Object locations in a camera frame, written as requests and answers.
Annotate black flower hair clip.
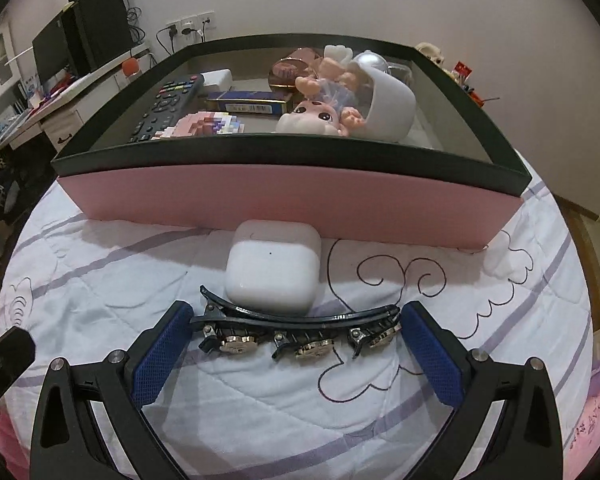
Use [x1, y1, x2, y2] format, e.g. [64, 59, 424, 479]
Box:
[190, 287, 401, 361]

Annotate pink donut brick model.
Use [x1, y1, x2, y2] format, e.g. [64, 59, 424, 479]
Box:
[152, 112, 245, 140]

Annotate black tv remote control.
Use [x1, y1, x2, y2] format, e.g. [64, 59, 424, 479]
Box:
[129, 74, 204, 143]

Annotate blue gold cigarette box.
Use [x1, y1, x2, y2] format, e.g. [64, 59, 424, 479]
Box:
[206, 90, 294, 116]

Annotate pink winged doll figurine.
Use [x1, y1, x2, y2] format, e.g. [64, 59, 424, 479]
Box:
[294, 58, 360, 113]

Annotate rose gold metal cup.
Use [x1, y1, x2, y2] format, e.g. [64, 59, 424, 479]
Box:
[268, 47, 322, 92]

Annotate pink pig doll figurine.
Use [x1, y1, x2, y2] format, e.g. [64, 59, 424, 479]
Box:
[274, 100, 366, 138]

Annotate pink bed sheet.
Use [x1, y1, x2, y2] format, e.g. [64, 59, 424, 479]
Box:
[564, 362, 600, 479]

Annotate white earbuds case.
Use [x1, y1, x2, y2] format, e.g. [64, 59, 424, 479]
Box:
[224, 220, 322, 315]

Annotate pink black-rimmed storage box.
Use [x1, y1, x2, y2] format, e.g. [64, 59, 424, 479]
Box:
[53, 34, 531, 248]

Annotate white desk with drawers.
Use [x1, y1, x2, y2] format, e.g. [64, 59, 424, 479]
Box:
[0, 44, 151, 153]

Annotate black computer monitor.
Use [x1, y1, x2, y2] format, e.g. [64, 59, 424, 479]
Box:
[32, 10, 78, 84]

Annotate red-cap glass bottle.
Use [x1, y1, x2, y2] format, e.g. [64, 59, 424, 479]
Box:
[121, 58, 142, 84]

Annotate black computer tower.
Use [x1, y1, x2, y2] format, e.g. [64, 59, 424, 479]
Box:
[60, 0, 133, 77]

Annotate orange cartoon toy crate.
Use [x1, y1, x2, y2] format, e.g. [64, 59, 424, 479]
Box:
[451, 61, 498, 108]

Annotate white plush toy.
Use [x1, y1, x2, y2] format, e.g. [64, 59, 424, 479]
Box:
[415, 41, 448, 73]

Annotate wall power socket strip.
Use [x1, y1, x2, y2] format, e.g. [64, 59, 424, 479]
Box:
[166, 11, 216, 37]

